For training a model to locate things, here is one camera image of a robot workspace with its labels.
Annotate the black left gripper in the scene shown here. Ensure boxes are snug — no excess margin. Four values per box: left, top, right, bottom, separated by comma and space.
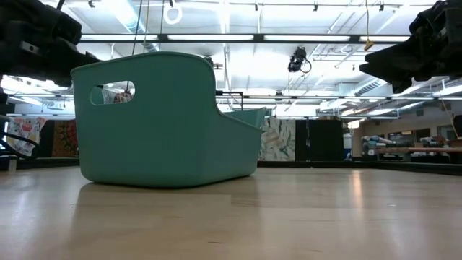
0, 0, 102, 87

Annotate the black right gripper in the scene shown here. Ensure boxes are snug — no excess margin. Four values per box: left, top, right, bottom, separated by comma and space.
359, 0, 462, 94

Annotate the red popcorn bag clear wrap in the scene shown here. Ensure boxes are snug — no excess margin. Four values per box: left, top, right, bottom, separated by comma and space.
102, 89, 135, 105

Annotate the teal plastic basket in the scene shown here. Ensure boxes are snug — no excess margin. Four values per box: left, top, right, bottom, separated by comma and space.
71, 51, 268, 189

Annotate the red yellow patterned tapestry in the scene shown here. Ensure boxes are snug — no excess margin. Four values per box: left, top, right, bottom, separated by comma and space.
52, 119, 79, 158

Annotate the white floral cloth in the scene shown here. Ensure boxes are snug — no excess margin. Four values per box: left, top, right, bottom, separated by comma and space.
6, 116, 47, 157

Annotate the background wooden table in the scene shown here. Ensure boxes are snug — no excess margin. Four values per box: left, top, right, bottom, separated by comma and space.
375, 146, 462, 155

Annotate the black cabinet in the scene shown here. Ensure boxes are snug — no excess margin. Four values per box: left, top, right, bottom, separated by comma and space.
295, 118, 344, 163

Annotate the white leaf-pattern panel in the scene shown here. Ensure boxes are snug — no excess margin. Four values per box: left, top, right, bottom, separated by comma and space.
258, 117, 296, 163

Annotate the yellow hanging cord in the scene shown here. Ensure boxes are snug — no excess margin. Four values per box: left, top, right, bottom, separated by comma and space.
363, 0, 375, 51

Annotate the black curved hose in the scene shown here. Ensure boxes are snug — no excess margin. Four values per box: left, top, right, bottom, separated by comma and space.
0, 130, 41, 160

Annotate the thin black hanging cable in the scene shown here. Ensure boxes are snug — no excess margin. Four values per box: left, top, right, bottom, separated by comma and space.
126, 0, 144, 91

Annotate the black overhead camera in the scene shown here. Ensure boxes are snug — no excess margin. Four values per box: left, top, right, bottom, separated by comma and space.
287, 45, 312, 74

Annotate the white hanging ring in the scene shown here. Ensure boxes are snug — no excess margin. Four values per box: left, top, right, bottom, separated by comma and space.
162, 2, 184, 26

